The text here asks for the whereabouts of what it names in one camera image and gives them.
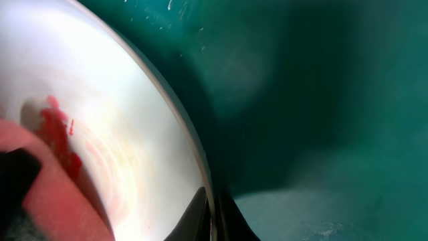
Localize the green pink sponge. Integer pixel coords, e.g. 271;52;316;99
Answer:
1;120;114;241

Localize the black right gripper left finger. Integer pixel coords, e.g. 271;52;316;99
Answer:
165;187;211;241

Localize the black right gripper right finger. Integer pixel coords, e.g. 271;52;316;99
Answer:
215;191;260;241

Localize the light blue plastic plate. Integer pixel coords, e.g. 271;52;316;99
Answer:
1;1;213;240

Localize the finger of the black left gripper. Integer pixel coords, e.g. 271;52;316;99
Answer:
1;149;41;231

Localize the teal plastic serving tray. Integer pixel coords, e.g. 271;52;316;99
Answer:
84;0;427;240

